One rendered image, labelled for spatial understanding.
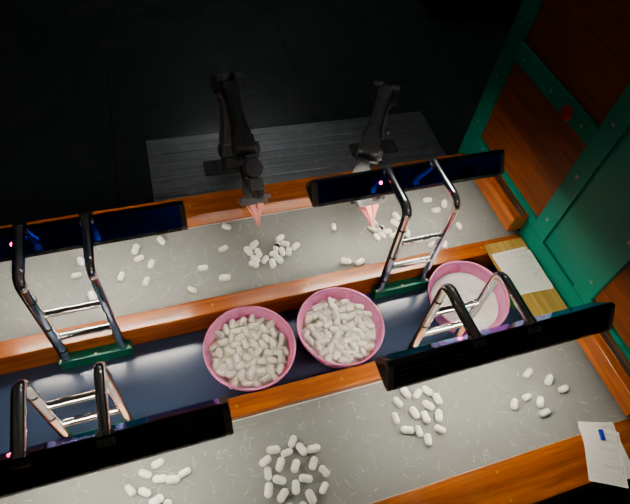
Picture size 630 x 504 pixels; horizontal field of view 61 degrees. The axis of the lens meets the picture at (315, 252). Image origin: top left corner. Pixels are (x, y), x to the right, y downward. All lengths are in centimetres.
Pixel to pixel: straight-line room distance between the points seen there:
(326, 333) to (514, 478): 64
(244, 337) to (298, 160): 84
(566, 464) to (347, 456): 59
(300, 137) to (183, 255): 78
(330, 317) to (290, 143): 85
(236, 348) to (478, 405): 72
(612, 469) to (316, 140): 153
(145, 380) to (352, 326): 63
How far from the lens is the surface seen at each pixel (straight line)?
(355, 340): 164
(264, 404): 151
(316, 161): 218
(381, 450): 153
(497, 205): 200
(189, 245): 181
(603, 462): 173
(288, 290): 167
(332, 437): 152
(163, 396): 163
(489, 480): 157
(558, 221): 187
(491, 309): 185
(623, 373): 177
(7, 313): 180
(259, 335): 163
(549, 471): 165
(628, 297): 175
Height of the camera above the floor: 218
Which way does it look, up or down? 53 degrees down
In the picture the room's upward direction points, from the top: 10 degrees clockwise
